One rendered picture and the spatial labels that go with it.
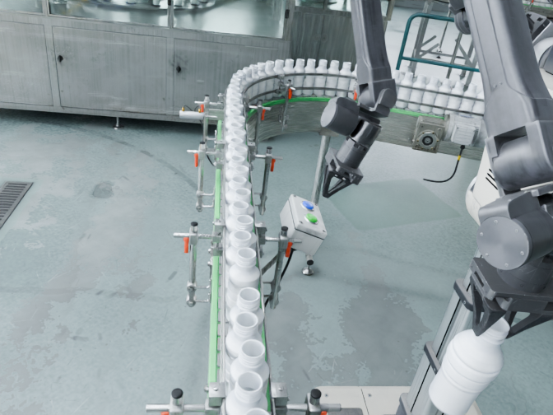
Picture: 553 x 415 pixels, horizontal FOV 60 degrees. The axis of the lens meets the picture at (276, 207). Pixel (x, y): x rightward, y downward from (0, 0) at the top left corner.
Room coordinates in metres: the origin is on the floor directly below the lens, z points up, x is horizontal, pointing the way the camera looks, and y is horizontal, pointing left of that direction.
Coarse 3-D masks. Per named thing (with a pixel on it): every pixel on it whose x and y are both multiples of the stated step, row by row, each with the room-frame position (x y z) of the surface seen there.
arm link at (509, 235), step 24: (552, 144) 0.49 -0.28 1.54; (504, 192) 0.51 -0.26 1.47; (528, 192) 0.46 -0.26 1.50; (480, 216) 0.45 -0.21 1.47; (504, 216) 0.43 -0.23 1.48; (528, 216) 0.44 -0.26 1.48; (480, 240) 0.44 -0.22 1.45; (504, 240) 0.42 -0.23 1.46; (528, 240) 0.40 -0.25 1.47; (552, 240) 0.43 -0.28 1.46; (504, 264) 0.41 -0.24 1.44
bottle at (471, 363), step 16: (480, 320) 0.49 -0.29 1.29; (464, 336) 0.49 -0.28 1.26; (480, 336) 0.48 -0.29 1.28; (496, 336) 0.47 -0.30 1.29; (448, 352) 0.49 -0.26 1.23; (464, 352) 0.47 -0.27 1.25; (480, 352) 0.47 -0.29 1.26; (496, 352) 0.47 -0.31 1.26; (448, 368) 0.48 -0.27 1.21; (464, 368) 0.46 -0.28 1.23; (480, 368) 0.45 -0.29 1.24; (496, 368) 0.46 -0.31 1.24; (432, 384) 0.50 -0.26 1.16; (448, 384) 0.47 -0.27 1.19; (464, 384) 0.46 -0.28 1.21; (480, 384) 0.46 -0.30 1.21; (432, 400) 0.48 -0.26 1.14; (448, 400) 0.46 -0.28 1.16; (464, 400) 0.46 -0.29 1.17
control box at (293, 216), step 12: (288, 204) 1.05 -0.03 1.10; (300, 204) 1.04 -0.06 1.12; (288, 216) 1.01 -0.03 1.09; (300, 216) 0.98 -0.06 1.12; (300, 228) 0.94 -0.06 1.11; (312, 228) 0.95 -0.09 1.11; (324, 228) 0.97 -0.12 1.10; (312, 240) 0.95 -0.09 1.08; (312, 252) 0.95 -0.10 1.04; (288, 264) 0.97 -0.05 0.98
